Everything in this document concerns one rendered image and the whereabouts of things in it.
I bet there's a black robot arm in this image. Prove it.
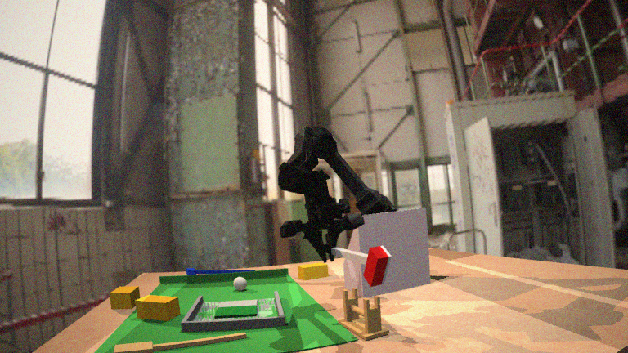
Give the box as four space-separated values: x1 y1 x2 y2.
278 126 397 221

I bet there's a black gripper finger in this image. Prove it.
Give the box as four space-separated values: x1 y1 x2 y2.
325 228 344 262
303 230 327 263

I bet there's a yellow box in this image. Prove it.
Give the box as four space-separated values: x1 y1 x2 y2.
110 286 140 310
298 262 329 281
135 295 181 321

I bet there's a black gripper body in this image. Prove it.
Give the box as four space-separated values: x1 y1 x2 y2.
280 193 365 238

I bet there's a green flat mat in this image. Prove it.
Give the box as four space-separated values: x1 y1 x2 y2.
94 275 358 353

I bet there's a white golf ball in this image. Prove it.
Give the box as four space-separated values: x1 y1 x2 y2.
234 277 247 291

